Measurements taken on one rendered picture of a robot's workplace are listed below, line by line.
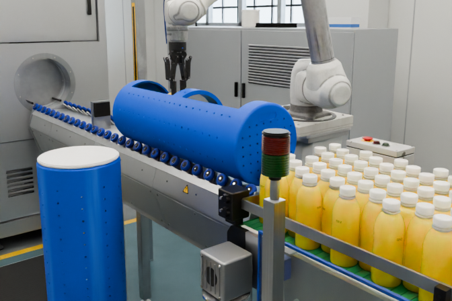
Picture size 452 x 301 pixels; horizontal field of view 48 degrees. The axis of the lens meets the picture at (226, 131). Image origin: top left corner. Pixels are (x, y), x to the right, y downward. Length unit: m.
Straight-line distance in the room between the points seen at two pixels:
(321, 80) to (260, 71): 1.80
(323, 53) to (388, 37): 1.55
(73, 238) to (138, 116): 0.59
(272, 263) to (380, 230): 0.26
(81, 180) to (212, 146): 0.44
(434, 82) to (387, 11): 0.75
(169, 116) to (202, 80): 2.63
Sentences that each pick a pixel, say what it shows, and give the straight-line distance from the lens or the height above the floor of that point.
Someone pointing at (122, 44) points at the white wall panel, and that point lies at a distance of 7.27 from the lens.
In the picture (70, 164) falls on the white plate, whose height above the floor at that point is 1.04.
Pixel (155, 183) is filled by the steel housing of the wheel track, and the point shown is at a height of 0.85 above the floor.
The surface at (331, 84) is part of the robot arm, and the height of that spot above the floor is 1.24.
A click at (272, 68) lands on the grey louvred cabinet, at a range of 3.87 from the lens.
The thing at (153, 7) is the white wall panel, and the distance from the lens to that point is 7.53.
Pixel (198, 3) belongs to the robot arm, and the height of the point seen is 1.56.
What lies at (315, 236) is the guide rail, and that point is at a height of 0.96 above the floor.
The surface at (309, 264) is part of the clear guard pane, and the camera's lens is 1.28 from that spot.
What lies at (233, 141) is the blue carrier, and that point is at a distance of 1.61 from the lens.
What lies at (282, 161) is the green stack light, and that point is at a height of 1.20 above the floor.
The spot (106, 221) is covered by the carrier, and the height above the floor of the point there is 0.82.
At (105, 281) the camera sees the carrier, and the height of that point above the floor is 0.61.
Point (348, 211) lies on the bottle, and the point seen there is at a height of 1.05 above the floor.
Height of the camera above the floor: 1.50
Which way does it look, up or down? 12 degrees down
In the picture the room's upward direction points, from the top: straight up
